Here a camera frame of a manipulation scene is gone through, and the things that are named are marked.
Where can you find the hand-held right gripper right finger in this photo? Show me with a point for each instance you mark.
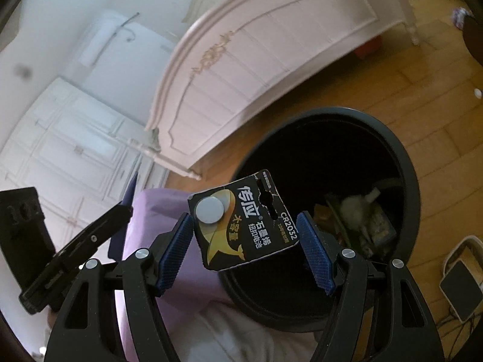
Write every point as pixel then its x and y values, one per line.
pixel 319 256

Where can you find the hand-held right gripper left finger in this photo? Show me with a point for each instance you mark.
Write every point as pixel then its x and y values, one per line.
pixel 171 256

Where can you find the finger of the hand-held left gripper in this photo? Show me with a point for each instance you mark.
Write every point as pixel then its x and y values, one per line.
pixel 98 230
pixel 130 192

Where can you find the white tissue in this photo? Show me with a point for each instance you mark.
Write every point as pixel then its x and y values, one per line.
pixel 354 207

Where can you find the black gold battery card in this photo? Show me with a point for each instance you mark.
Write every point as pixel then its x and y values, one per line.
pixel 234 241

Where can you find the blue green carton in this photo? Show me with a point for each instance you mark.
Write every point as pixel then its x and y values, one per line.
pixel 381 230

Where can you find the black trash bin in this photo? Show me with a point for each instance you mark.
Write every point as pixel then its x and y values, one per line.
pixel 320 151

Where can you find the blue plastic bag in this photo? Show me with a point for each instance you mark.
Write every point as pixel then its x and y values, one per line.
pixel 119 247

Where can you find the purple tablecloth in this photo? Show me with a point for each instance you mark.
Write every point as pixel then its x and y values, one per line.
pixel 158 203

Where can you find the white wardrobe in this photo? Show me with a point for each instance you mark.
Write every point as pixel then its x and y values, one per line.
pixel 75 151

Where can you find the white air conditioner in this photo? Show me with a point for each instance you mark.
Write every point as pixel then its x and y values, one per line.
pixel 102 37

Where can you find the cream carved bed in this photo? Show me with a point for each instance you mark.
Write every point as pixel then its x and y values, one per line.
pixel 264 64

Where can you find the orange storage box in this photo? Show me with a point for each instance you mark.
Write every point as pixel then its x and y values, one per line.
pixel 368 49

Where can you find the dark round object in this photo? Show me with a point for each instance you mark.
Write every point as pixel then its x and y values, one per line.
pixel 475 41

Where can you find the purple patterned cloth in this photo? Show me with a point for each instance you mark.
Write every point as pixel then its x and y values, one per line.
pixel 460 17

